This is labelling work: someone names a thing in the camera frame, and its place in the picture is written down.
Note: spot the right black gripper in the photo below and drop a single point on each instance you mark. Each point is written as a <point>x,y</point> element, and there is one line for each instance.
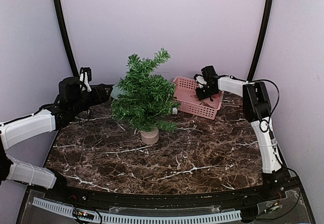
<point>201,95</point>

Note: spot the brown reindeer ornament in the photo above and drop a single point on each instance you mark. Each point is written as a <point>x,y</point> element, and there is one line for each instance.
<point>205,102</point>

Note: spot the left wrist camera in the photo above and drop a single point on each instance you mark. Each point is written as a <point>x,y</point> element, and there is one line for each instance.
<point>85,76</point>

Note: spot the left black frame post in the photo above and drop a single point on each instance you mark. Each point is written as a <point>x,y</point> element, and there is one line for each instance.
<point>65,37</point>

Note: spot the pale green plate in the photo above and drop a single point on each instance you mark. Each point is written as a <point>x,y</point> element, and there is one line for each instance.
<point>116,91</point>

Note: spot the small green christmas tree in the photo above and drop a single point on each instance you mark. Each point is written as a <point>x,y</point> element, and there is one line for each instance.
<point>148,98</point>

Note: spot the black front rail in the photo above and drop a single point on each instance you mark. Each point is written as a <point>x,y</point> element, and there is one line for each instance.
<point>237,199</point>

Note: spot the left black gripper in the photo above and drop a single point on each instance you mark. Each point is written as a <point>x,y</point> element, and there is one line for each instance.
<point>99,90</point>

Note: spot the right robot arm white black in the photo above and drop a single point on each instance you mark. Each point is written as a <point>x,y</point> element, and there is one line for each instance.
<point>256,107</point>

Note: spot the pink plastic basket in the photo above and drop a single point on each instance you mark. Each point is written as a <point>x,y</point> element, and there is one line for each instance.
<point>185,87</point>

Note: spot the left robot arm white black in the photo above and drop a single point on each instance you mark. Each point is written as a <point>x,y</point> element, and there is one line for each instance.
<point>75,96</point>

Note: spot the right black frame post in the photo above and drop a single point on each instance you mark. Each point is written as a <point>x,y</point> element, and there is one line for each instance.
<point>260,40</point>

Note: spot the white slotted cable duct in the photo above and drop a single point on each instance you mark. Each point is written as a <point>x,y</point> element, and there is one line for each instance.
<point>89,216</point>

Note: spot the black frame post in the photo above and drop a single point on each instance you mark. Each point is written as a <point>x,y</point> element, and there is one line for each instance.
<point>260,40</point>
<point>65,37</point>

